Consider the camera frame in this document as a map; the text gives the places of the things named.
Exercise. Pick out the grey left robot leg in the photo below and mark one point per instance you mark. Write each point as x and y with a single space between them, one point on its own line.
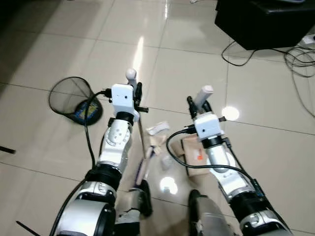
129 216

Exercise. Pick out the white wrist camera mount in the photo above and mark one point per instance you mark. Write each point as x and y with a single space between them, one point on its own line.
208 125
122 98

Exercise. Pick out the white power strip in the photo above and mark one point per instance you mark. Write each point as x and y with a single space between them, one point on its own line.
309 40

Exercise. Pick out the beige paper scrap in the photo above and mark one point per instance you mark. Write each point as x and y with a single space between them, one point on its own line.
156 141

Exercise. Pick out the small white floor object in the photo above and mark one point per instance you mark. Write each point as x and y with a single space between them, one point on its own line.
196 1

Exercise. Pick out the clear plastic scrap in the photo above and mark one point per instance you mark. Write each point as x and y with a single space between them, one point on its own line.
167 161

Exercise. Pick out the crumpled white paper scrap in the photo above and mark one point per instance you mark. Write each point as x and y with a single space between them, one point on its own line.
158 130

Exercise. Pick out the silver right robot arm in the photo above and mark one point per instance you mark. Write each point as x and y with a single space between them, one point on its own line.
219 158

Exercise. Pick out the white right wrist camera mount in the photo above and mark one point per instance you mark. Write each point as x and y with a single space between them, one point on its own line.
208 125

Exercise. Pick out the blue yellow packet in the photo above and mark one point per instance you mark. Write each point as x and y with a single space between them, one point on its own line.
88 113

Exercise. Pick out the short black bar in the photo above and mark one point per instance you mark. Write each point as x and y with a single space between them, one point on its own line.
7 149

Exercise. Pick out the grey robot leg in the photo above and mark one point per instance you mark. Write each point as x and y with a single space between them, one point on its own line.
209 219
129 216

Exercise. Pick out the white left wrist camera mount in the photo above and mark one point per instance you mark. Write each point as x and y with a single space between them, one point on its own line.
122 98

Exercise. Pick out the thin black stick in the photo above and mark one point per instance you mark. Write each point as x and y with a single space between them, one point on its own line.
28 228

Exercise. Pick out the black cabinet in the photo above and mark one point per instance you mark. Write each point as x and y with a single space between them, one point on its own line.
266 22

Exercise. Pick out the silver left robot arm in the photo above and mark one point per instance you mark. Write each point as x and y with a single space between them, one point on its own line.
116 142

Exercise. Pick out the grey right robot leg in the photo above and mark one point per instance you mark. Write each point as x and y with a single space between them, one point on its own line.
209 219

